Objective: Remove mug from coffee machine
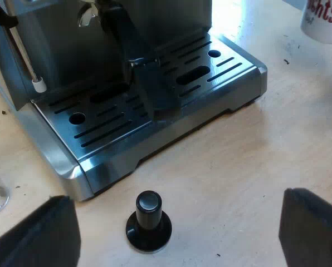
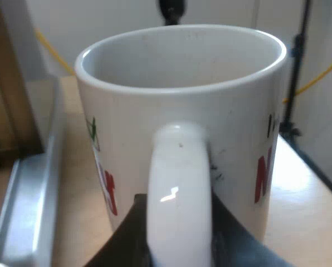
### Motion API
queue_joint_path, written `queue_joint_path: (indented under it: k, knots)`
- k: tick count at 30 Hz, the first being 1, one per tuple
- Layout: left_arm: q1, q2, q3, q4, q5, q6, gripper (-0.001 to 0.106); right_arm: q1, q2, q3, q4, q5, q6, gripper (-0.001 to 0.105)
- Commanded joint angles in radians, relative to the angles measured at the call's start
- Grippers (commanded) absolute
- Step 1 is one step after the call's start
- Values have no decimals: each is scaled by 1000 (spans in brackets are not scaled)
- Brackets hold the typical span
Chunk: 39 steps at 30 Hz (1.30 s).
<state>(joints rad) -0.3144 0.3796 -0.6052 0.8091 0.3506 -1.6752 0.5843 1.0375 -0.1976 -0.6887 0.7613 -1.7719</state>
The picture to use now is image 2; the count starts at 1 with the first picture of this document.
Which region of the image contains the yellow cable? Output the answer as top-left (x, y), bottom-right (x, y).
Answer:
top-left (34, 27), bottom-right (76, 76)
top-left (282, 52), bottom-right (332, 103)

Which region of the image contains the steel espresso machine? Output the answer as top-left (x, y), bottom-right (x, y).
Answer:
top-left (0, 0), bottom-right (70, 267)

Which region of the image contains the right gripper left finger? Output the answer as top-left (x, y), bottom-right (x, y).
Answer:
top-left (84, 194), bottom-right (153, 267)

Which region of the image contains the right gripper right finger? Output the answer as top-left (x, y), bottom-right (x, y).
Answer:
top-left (209, 191), bottom-right (292, 267)

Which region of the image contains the white mug with red and black print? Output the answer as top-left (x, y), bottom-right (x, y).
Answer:
top-left (74, 24), bottom-right (288, 267)

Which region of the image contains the black tripod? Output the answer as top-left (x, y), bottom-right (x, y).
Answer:
top-left (279, 0), bottom-right (332, 201)

